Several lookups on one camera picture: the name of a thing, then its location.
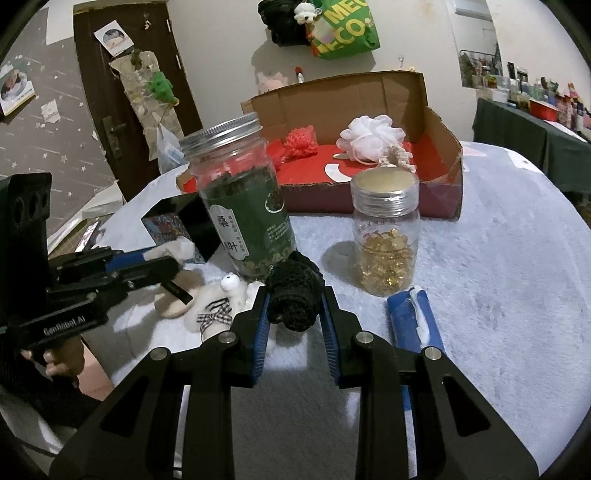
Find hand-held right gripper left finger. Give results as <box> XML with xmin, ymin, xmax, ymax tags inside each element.
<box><xmin>48</xmin><ymin>286</ymin><xmax>273</xmax><ymax>480</ymax></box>

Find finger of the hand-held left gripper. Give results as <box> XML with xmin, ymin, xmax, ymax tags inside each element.
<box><xmin>104</xmin><ymin>248</ymin><xmax>155</xmax><ymax>274</ymax></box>
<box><xmin>108</xmin><ymin>256</ymin><xmax>183</xmax><ymax>296</ymax></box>

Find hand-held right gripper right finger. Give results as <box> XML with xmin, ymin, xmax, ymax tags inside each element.
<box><xmin>318</xmin><ymin>286</ymin><xmax>539</xmax><ymax>480</ymax></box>

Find beige powder puff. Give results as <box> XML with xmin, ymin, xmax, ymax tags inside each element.
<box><xmin>154</xmin><ymin>268</ymin><xmax>204</xmax><ymax>319</ymax></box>

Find white fluffy alpaca hair clip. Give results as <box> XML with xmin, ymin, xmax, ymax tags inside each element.
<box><xmin>185</xmin><ymin>273</ymin><xmax>262</xmax><ymax>342</ymax></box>

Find black mesh scrunchie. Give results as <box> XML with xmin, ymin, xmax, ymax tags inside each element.
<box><xmin>265</xmin><ymin>251</ymin><xmax>324</xmax><ymax>333</ymax></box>

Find blue tissue pack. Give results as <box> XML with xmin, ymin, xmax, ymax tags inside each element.
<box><xmin>387</xmin><ymin>285</ymin><xmax>445</xmax><ymax>411</ymax></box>

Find cream crochet scrunchie cat charm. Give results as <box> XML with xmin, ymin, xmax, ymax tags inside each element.
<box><xmin>379</xmin><ymin>148</ymin><xmax>419</xmax><ymax>174</ymax></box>

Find coral mesh bath loofah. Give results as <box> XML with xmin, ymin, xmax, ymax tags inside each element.
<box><xmin>283</xmin><ymin>127</ymin><xmax>319</xmax><ymax>160</ymax></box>

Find white mesh bath loofah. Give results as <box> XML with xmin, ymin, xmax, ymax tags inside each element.
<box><xmin>336</xmin><ymin>115</ymin><xmax>407</xmax><ymax>163</ymax></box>

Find cardboard box red lining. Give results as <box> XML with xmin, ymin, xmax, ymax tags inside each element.
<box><xmin>178</xmin><ymin>70</ymin><xmax>464</xmax><ymax>220</ymax></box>

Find person's left forearm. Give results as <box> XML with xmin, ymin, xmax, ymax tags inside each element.
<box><xmin>0</xmin><ymin>353</ymin><xmax>100</xmax><ymax>432</ymax></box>

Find person's left hand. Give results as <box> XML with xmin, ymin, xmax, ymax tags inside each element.
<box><xmin>21</xmin><ymin>339</ymin><xmax>86</xmax><ymax>377</ymax></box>

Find small jar yellow capsules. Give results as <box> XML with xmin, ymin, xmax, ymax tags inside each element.
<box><xmin>350</xmin><ymin>168</ymin><xmax>422</xmax><ymax>297</ymax></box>

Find large glass jar metal lid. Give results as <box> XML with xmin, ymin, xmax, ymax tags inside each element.
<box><xmin>179</xmin><ymin>112</ymin><xmax>297</xmax><ymax>282</ymax></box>

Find clear plastic bag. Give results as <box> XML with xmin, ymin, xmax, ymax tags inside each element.
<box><xmin>157</xmin><ymin>127</ymin><xmax>184</xmax><ymax>172</ymax></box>

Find dark brown door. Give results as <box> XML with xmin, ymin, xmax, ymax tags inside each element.
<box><xmin>74</xmin><ymin>0</ymin><xmax>204</xmax><ymax>204</ymax></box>

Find green toy figure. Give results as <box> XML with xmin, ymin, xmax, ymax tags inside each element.
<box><xmin>147</xmin><ymin>71</ymin><xmax>178</xmax><ymax>106</ymax></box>

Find photo card on door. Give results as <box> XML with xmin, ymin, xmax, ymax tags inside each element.
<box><xmin>93</xmin><ymin>21</ymin><xmax>134</xmax><ymax>51</ymax></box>

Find pink plush toy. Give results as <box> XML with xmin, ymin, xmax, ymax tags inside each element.
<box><xmin>256</xmin><ymin>71</ymin><xmax>289</xmax><ymax>95</ymax></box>

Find table with dark green cloth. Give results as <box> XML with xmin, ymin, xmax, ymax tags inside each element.
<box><xmin>472</xmin><ymin>98</ymin><xmax>591</xmax><ymax>195</ymax></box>

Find black bag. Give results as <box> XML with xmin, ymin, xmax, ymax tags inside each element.
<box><xmin>257</xmin><ymin>0</ymin><xmax>319</xmax><ymax>47</ymax></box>

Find green tote bag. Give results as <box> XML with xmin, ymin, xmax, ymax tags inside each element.
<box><xmin>309</xmin><ymin>0</ymin><xmax>380</xmax><ymax>61</ymax></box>

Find red container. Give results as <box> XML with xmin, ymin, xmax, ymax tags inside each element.
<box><xmin>530</xmin><ymin>99</ymin><xmax>560</xmax><ymax>121</ymax></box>

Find row of cosmetic bottles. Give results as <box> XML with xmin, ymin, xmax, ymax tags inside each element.
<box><xmin>459</xmin><ymin>51</ymin><xmax>591</xmax><ymax>134</ymax></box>

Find hanging wall organizer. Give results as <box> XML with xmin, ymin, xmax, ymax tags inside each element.
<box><xmin>110</xmin><ymin>48</ymin><xmax>185</xmax><ymax>162</ymax></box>

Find white plush keychain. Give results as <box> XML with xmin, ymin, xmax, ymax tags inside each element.
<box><xmin>294</xmin><ymin>2</ymin><xmax>324</xmax><ymax>24</ymax></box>

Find wall mirror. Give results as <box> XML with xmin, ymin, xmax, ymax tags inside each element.
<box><xmin>450</xmin><ymin>0</ymin><xmax>504</xmax><ymax>88</ymax></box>

